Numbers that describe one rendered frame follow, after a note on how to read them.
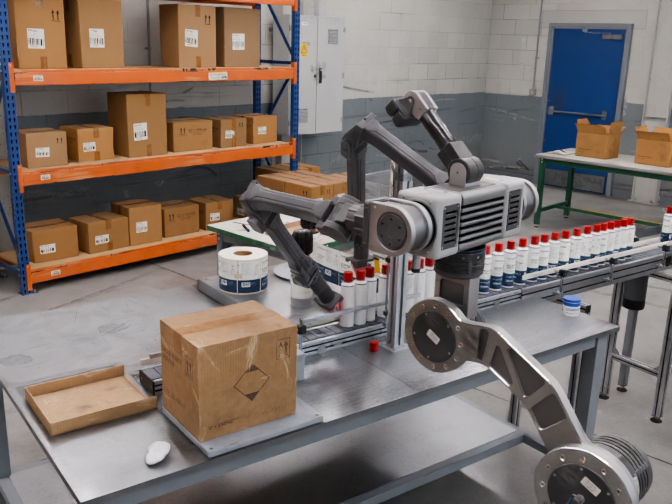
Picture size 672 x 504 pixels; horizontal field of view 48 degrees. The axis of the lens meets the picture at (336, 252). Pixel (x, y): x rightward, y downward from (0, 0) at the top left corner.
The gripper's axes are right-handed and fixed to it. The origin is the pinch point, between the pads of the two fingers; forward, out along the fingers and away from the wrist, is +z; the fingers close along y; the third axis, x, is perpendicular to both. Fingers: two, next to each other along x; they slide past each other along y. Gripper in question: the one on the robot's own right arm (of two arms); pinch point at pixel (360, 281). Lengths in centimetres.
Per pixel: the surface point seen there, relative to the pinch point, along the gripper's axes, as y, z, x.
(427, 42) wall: -527, -77, -529
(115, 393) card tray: 96, 17, 3
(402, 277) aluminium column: -1.0, -7.4, 21.9
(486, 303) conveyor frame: -57, 16, 13
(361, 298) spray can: 6.3, 2.9, 8.9
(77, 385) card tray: 103, 17, -8
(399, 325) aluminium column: -0.7, 10.3, 22.0
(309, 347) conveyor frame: 30.0, 15.5, 10.8
